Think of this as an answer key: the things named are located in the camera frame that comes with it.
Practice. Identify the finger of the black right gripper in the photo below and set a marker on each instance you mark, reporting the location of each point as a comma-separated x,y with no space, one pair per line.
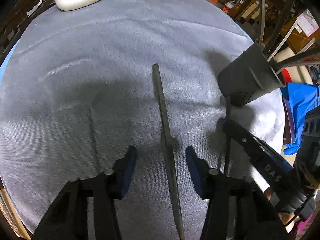
264,158

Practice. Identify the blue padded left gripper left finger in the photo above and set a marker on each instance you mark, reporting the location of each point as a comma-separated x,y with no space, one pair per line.
66,217

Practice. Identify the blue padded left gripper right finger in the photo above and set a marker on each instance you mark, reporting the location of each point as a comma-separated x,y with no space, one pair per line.
255,217

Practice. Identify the person's right hand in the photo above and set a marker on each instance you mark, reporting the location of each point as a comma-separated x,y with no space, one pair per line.
288,219

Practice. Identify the blue jacket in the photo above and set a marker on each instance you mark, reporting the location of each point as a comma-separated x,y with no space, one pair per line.
302,98

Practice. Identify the red plastic stool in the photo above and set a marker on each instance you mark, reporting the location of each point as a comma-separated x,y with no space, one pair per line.
286,76

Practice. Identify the dark grey utensil holder cup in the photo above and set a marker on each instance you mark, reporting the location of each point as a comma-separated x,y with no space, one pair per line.
249,77

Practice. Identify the grey table cloth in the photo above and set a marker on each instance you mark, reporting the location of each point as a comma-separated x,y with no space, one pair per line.
78,91

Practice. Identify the wall calendar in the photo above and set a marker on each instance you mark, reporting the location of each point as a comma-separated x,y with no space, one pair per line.
307,23

